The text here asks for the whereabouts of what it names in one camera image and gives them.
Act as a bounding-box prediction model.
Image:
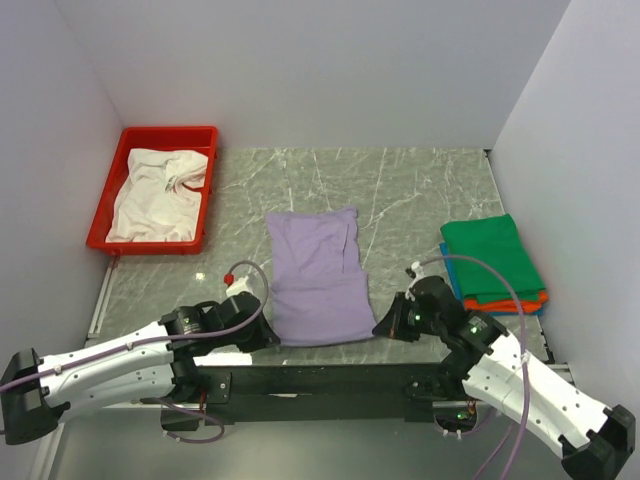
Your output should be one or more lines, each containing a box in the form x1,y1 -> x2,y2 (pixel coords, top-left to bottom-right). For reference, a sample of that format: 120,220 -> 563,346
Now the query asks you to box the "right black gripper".
372,291 -> 443,342

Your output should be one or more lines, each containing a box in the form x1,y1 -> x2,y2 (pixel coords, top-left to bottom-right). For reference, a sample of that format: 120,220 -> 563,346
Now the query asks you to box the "orange t shirt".
463,291 -> 549,315

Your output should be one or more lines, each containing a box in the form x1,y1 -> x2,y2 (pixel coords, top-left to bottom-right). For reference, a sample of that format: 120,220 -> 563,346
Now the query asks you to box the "lavender t shirt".
265,205 -> 376,347

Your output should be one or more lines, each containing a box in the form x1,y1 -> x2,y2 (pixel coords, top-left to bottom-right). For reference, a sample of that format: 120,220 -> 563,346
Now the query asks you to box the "green t shirt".
440,214 -> 547,303

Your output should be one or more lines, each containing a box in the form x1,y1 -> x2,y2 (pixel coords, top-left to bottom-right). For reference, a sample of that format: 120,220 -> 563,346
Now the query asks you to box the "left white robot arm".
1,292 -> 280,445

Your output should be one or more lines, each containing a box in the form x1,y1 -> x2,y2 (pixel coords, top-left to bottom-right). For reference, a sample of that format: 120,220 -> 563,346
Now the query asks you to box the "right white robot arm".
372,276 -> 636,479

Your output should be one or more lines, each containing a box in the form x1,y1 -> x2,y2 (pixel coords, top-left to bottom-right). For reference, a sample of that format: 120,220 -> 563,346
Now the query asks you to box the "black base beam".
165,363 -> 484,433

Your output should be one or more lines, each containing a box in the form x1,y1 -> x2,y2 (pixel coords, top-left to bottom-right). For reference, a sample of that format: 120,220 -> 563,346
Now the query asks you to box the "red plastic bin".
86,126 -> 218,256

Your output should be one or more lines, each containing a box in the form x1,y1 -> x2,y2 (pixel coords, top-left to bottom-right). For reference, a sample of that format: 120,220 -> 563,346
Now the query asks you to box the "white crumpled t shirt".
106,148 -> 208,243

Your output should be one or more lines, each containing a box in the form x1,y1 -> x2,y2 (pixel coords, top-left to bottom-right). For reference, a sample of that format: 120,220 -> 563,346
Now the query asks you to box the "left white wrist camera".
223,273 -> 254,297

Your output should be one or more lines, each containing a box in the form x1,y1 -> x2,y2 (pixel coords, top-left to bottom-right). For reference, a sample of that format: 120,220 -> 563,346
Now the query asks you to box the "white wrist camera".
405,261 -> 426,284
223,273 -> 254,297

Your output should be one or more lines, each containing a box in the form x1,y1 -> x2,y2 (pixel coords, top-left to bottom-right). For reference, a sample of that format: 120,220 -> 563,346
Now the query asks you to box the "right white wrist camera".
405,261 -> 426,284

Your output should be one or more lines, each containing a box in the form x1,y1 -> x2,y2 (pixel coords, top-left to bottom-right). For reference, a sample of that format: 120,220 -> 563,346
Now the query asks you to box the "aluminium frame rail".
27,264 -> 571,480

